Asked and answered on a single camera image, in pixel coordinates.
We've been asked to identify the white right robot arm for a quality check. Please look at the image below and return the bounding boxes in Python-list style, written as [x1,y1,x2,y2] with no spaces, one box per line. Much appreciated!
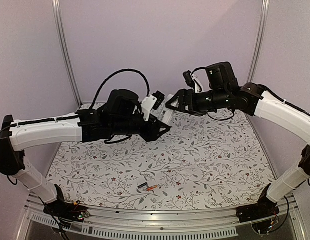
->
[165,61,310,218]

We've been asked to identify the left aluminium frame post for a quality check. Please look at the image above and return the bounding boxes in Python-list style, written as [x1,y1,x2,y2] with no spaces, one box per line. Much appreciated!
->
[51,0,82,107]

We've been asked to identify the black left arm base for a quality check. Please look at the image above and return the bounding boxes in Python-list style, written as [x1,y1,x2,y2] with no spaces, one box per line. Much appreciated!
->
[43,184,90,222]

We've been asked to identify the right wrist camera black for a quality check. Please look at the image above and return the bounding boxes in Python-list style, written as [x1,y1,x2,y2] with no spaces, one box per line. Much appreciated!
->
[182,70,203,93]

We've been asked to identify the orange AAA battery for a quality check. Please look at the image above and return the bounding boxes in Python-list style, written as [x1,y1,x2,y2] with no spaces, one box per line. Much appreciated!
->
[146,185,157,191]

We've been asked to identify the aluminium table edge rail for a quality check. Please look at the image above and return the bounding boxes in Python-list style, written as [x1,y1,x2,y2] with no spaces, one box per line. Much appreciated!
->
[17,194,308,240]

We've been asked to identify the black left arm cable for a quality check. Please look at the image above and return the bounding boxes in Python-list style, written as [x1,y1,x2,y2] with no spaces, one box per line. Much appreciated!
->
[88,69,151,111]

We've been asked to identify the right aluminium frame post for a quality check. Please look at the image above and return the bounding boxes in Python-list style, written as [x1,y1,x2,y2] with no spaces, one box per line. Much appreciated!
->
[246,0,270,83]

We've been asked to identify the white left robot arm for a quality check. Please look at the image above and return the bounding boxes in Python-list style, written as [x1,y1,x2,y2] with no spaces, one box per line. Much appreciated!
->
[0,89,170,217]

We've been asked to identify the aluminium frame post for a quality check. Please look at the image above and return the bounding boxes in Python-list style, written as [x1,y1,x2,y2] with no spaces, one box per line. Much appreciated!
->
[246,0,270,83]
[51,0,82,107]

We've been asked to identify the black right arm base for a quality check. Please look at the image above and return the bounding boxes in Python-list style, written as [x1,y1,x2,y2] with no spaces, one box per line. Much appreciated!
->
[236,184,279,223]

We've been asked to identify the floral patterned table mat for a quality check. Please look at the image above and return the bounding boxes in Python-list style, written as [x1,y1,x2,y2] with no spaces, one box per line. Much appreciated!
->
[47,110,274,211]

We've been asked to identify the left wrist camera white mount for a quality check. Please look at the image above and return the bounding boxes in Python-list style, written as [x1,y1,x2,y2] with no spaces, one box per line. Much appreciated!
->
[141,91,165,122]

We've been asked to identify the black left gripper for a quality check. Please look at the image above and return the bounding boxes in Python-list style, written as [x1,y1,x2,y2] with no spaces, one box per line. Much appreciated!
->
[111,110,171,143]

